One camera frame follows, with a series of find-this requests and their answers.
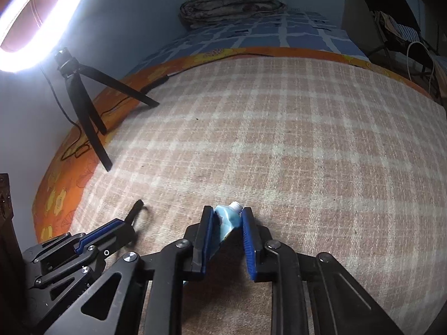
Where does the black folding chair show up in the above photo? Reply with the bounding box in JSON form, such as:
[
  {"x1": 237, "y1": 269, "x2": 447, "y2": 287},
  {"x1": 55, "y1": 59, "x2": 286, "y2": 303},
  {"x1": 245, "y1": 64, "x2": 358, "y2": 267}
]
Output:
[{"x1": 367, "y1": 10, "x2": 444, "y2": 95}]

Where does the orange floral bed sheet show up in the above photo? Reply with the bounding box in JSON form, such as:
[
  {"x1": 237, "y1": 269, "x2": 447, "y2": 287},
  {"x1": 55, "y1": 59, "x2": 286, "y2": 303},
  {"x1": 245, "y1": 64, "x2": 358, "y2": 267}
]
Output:
[{"x1": 32, "y1": 46, "x2": 434, "y2": 243}]

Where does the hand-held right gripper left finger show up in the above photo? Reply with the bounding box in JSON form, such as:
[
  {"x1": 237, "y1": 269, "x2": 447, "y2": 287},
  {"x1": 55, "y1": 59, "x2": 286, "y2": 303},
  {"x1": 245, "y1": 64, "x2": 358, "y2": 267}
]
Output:
[{"x1": 40, "y1": 206, "x2": 215, "y2": 335}]

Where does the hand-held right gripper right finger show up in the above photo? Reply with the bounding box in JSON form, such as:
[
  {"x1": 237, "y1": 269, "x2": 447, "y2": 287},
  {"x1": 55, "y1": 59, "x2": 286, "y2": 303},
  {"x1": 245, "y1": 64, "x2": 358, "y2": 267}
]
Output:
[{"x1": 242, "y1": 207, "x2": 408, "y2": 335}]

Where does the black cable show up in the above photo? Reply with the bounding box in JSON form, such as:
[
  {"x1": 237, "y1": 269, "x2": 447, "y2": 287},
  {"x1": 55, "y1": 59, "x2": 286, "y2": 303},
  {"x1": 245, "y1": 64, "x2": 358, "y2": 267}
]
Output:
[{"x1": 40, "y1": 66, "x2": 170, "y2": 159}]

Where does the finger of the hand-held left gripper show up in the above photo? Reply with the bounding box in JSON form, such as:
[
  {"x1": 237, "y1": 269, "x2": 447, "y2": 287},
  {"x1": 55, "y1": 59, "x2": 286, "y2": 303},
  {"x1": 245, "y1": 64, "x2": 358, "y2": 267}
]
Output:
[
  {"x1": 72, "y1": 218, "x2": 137, "y2": 255},
  {"x1": 124, "y1": 200, "x2": 144, "y2": 229}
]

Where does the dark wooden furniture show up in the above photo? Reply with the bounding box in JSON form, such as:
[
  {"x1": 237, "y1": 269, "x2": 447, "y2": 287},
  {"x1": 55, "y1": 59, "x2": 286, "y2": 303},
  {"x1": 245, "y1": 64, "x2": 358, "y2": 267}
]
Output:
[{"x1": 0, "y1": 173, "x2": 22, "y2": 335}]

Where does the blue checkered bed sheet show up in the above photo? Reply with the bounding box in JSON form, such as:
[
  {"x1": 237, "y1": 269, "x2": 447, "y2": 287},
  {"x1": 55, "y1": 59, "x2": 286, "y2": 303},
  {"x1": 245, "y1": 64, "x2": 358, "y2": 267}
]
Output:
[{"x1": 134, "y1": 7, "x2": 371, "y2": 74}]

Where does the black tripod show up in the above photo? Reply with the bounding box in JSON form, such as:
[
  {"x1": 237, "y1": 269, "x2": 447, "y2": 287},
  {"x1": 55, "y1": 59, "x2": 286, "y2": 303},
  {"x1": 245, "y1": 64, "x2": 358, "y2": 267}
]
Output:
[{"x1": 56, "y1": 48, "x2": 160, "y2": 172}]

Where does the small blue tube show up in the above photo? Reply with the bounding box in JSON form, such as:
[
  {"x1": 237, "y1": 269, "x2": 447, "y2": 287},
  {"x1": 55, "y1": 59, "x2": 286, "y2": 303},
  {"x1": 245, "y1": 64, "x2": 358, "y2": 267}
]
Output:
[{"x1": 214, "y1": 200, "x2": 243, "y2": 248}]

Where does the folded floral quilt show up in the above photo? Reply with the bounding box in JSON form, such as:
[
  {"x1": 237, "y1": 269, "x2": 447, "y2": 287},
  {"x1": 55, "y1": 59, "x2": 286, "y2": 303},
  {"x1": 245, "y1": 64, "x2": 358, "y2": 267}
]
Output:
[{"x1": 180, "y1": 0, "x2": 290, "y2": 30}]

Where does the white cable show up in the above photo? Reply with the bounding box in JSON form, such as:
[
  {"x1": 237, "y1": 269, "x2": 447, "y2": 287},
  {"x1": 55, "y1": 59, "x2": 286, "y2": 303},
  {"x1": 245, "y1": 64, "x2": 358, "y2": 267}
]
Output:
[{"x1": 407, "y1": 41, "x2": 438, "y2": 91}]

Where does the beige plaid blanket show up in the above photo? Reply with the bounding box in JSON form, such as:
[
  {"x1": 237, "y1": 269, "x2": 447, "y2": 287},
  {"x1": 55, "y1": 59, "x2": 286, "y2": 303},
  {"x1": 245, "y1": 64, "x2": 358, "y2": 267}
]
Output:
[{"x1": 66, "y1": 56, "x2": 447, "y2": 335}]

